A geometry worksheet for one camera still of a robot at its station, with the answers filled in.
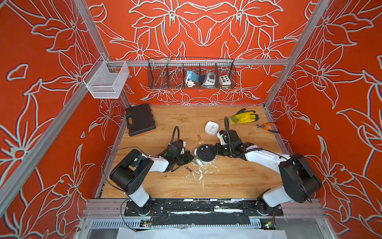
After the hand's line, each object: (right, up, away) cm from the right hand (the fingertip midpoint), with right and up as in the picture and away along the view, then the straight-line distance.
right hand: (208, 151), depth 87 cm
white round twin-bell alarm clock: (-2, -2, +1) cm, 3 cm away
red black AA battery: (-11, -11, -1) cm, 16 cm away
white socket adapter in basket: (+2, +44, +4) cm, 44 cm away
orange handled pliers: (+43, +14, +19) cm, 49 cm away
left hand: (-7, -5, +3) cm, 9 cm away
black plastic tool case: (-47, +19, +17) cm, 53 cm away
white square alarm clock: (+5, +13, +16) cm, 21 cm away
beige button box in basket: (+12, +44, +8) cm, 47 cm away
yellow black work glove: (+30, +21, +24) cm, 43 cm away
